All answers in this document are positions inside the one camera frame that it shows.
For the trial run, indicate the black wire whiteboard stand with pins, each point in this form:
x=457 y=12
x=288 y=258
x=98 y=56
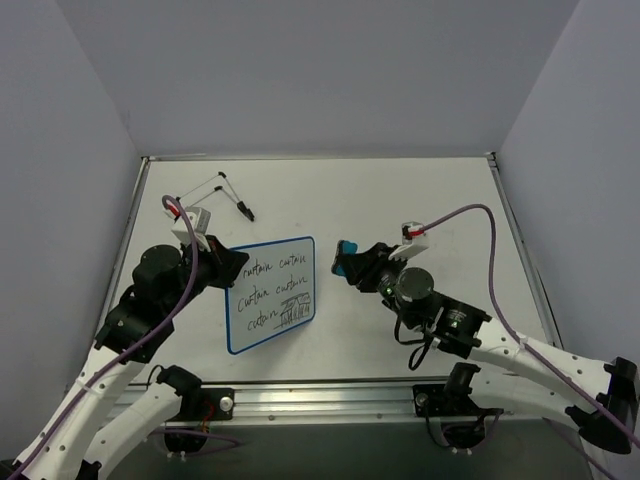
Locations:
x=217 y=184

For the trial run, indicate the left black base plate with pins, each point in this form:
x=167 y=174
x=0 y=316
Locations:
x=207 y=404

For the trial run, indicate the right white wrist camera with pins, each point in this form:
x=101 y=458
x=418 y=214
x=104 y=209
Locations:
x=414 y=241

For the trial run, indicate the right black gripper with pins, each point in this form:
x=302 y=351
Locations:
x=365 y=266

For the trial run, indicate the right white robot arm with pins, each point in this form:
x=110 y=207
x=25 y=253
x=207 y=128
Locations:
x=599 y=399

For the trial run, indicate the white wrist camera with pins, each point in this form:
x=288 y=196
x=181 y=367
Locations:
x=189 y=224
x=414 y=241

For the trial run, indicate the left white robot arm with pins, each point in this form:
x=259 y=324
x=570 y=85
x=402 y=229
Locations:
x=165 y=280

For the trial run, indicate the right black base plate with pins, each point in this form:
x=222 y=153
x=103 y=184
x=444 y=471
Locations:
x=430 y=400

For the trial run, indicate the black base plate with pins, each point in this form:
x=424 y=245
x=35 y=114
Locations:
x=430 y=400
x=207 y=404

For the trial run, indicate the blue framed small whiteboard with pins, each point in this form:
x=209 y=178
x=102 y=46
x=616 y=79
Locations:
x=274 y=292

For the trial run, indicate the blue whiteboard eraser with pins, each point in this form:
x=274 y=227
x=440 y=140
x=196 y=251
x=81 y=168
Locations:
x=344 y=250

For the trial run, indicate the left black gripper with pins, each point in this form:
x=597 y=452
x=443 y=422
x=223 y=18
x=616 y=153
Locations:
x=216 y=262

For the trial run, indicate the aluminium front rail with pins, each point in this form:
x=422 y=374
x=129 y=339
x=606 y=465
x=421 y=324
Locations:
x=360 y=401

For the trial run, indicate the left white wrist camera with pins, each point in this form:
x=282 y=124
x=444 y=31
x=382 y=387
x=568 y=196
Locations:
x=189 y=224

